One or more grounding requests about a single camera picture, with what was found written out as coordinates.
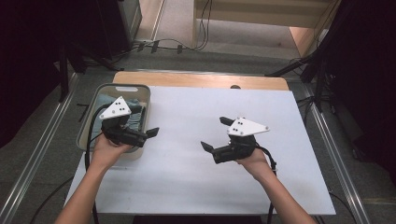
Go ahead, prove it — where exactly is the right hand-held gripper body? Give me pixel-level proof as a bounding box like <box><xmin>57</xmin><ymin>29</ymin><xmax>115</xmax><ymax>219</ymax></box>
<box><xmin>211</xmin><ymin>117</ymin><xmax>271</xmax><ymax>165</ymax></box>

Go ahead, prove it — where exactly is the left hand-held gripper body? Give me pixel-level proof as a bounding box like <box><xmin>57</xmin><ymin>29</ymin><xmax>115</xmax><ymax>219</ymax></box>
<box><xmin>98</xmin><ymin>95</ymin><xmax>149</xmax><ymax>148</ymax></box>

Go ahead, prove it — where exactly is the beige plastic basket grey rim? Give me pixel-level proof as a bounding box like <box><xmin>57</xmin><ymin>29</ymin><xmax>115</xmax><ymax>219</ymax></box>
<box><xmin>76</xmin><ymin>82</ymin><xmax>152</xmax><ymax>161</ymax></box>

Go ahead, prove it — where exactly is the person's right hand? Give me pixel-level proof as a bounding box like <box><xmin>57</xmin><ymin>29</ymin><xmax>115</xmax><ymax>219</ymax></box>
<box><xmin>234</xmin><ymin>148</ymin><xmax>274</xmax><ymax>183</ymax></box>

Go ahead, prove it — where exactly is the person's left hand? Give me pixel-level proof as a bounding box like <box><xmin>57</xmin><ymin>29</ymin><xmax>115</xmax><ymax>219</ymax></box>
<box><xmin>89</xmin><ymin>133</ymin><xmax>134</xmax><ymax>172</ymax></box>

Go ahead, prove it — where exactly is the white table mat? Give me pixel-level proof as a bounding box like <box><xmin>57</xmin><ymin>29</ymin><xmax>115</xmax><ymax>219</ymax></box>
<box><xmin>64</xmin><ymin>86</ymin><xmax>337</xmax><ymax>217</ymax></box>

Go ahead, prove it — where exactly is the black metal stand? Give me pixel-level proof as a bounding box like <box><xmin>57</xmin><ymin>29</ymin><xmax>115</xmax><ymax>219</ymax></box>
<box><xmin>264</xmin><ymin>49</ymin><xmax>331</xmax><ymax>113</ymax></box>
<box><xmin>57</xmin><ymin>40</ymin><xmax>71</xmax><ymax>104</ymax></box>

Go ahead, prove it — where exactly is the black curtain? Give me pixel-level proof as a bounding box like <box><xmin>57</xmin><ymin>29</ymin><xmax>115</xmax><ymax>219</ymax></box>
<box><xmin>0</xmin><ymin>0</ymin><xmax>132</xmax><ymax>148</ymax></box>
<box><xmin>323</xmin><ymin>0</ymin><xmax>396</xmax><ymax>188</ymax></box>

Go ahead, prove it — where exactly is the light wooden furniture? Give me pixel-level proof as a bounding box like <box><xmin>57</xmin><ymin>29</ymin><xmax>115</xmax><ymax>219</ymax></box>
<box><xmin>192</xmin><ymin>0</ymin><xmax>342</xmax><ymax>59</ymax></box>

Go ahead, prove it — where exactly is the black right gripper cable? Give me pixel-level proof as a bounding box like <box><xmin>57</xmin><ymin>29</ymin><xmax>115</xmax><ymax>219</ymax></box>
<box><xmin>255</xmin><ymin>144</ymin><xmax>278</xmax><ymax>224</ymax></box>

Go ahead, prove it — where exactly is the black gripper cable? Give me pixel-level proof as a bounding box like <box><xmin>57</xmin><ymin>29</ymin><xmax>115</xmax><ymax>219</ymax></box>
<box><xmin>255</xmin><ymin>144</ymin><xmax>278</xmax><ymax>224</ymax></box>
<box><xmin>84</xmin><ymin>103</ymin><xmax>110</xmax><ymax>224</ymax></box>

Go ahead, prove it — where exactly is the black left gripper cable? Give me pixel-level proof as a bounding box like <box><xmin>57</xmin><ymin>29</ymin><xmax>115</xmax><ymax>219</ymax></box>
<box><xmin>84</xmin><ymin>103</ymin><xmax>110</xmax><ymax>224</ymax></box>

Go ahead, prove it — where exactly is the aluminium frame rail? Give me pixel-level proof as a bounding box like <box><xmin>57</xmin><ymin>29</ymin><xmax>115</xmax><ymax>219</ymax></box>
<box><xmin>300</xmin><ymin>82</ymin><xmax>373</xmax><ymax>224</ymax></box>
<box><xmin>0</xmin><ymin>73</ymin><xmax>80</xmax><ymax>224</ymax></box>

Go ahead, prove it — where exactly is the black floor cable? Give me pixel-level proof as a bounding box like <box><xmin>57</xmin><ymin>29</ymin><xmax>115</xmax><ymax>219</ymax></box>
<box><xmin>329</xmin><ymin>191</ymin><xmax>359</xmax><ymax>224</ymax></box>
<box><xmin>30</xmin><ymin>175</ymin><xmax>75</xmax><ymax>224</ymax></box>

